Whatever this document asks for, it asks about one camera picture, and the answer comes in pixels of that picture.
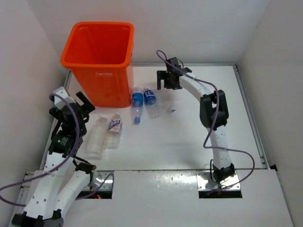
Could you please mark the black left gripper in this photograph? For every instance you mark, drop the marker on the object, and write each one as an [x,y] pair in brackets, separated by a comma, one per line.
[88,108]

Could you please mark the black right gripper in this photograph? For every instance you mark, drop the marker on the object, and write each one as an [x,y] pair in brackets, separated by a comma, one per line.
[163,74]

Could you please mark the bottle with orange white label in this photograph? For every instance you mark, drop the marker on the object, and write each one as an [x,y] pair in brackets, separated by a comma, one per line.
[114,132]

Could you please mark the blue label bottle blue cap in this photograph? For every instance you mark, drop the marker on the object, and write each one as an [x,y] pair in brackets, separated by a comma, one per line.
[137,104]

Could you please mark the clear bottle blue cap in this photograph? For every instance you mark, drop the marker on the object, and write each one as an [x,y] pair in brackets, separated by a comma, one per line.
[168,102]

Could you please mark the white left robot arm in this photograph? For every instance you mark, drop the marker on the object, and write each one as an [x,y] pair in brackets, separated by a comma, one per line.
[50,202]

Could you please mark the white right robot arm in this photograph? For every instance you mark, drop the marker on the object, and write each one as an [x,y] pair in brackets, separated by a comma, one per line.
[213,113]

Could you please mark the orange plastic bin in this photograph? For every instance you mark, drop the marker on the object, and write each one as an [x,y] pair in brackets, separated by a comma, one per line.
[99,54]

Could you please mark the clear unlabelled plastic bottle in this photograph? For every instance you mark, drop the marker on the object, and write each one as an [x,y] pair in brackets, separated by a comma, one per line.
[96,142]

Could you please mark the white front cover panel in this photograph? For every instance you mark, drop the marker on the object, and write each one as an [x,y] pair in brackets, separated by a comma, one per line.
[170,199]

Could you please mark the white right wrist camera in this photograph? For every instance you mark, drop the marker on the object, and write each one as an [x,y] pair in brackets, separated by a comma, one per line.
[173,64]

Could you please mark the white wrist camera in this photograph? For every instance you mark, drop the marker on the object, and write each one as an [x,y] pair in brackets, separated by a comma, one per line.
[173,64]
[61,98]

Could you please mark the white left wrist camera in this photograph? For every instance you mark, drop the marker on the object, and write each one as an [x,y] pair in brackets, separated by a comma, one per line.
[61,98]

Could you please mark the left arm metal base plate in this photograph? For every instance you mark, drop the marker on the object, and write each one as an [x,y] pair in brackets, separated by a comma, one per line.
[102,181]

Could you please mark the aluminium table edge rail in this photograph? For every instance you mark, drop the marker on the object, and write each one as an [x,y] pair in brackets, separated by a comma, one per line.
[253,125]

